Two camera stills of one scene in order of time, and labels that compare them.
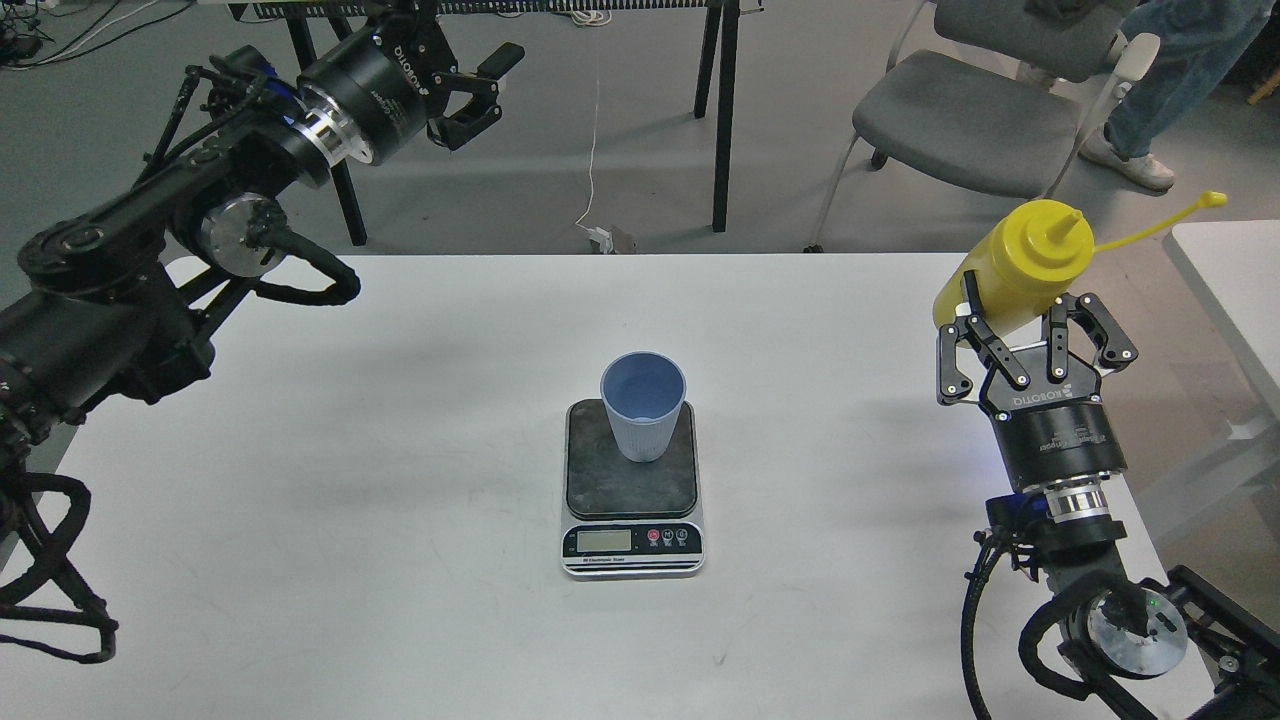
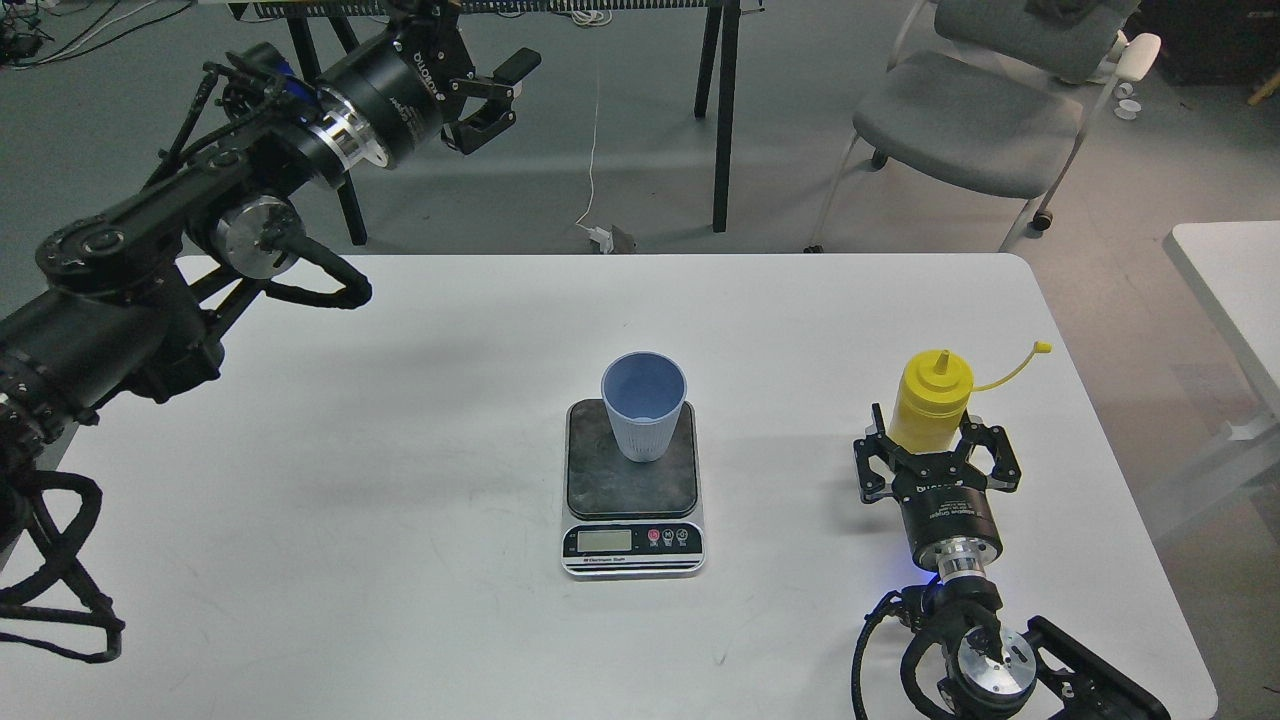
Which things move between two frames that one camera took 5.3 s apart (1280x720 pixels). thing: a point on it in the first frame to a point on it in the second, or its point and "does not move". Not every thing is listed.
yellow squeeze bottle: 1032,252 to 932,395
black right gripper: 1056,430 to 948,516
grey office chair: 1001,96 does not move
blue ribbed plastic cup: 644,391 does not move
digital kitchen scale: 623,519 does not move
